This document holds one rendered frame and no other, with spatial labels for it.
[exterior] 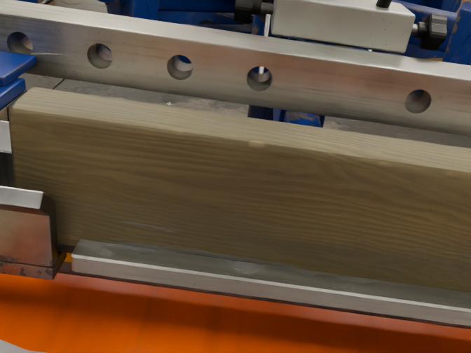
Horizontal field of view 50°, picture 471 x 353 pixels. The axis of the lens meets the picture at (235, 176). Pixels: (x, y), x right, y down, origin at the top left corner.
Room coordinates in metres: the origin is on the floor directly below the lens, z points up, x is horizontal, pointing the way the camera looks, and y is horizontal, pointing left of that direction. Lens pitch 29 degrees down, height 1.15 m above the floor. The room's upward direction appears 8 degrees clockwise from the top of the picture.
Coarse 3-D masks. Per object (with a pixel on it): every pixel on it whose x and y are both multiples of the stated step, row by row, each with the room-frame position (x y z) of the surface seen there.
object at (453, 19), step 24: (120, 0) 0.82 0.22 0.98; (144, 0) 0.81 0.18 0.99; (168, 0) 0.88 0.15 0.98; (192, 0) 0.90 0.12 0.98; (216, 0) 0.93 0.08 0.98; (408, 0) 1.16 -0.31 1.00; (432, 0) 1.16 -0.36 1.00; (456, 0) 1.16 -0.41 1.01; (456, 24) 0.83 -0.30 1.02; (456, 48) 0.82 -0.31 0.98
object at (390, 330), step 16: (368, 320) 0.21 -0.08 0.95; (384, 320) 0.21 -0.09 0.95; (400, 320) 0.22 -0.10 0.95; (368, 336) 0.20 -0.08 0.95; (384, 336) 0.20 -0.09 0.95; (400, 336) 0.20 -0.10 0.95; (416, 336) 0.21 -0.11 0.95; (432, 336) 0.21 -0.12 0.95; (448, 336) 0.21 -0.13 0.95; (464, 336) 0.21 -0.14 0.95; (368, 352) 0.19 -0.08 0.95; (384, 352) 0.19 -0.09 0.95; (400, 352) 0.19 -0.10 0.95; (416, 352) 0.19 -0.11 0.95; (432, 352) 0.20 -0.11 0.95; (448, 352) 0.20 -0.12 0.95; (464, 352) 0.20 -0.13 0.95
